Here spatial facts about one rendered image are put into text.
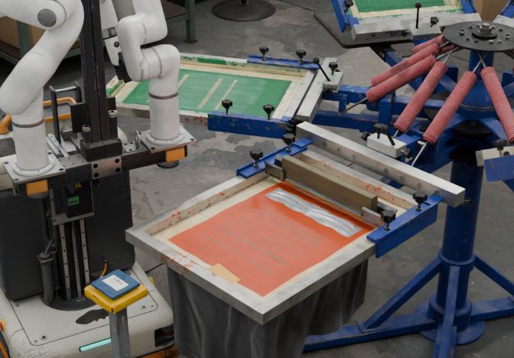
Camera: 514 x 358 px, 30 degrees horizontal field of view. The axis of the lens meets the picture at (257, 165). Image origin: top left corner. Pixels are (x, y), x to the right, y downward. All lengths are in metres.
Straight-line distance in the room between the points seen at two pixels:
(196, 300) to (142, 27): 0.85
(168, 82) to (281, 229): 0.58
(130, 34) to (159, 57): 0.12
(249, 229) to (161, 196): 2.10
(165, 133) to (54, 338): 1.00
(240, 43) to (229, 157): 1.74
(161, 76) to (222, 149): 2.51
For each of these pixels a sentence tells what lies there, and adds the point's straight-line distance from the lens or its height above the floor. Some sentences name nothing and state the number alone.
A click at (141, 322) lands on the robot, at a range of 3.74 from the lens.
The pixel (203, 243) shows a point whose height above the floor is 0.96.
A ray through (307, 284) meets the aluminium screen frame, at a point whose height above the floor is 0.99.
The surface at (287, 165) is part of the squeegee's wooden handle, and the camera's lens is 3.17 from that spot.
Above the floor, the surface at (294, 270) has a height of 0.96.
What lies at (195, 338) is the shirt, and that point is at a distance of 3.09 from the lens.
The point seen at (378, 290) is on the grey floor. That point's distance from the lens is 4.38.
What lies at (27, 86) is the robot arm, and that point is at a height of 1.46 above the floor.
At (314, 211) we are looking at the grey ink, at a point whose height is 0.96.
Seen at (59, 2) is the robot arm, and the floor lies 1.69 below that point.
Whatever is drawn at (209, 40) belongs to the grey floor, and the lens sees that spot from 7.04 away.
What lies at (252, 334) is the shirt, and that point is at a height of 0.79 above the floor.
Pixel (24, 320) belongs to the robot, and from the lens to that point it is 3.81.
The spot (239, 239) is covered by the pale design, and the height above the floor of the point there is 0.96.
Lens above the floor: 2.56
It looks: 29 degrees down
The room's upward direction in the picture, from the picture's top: straight up
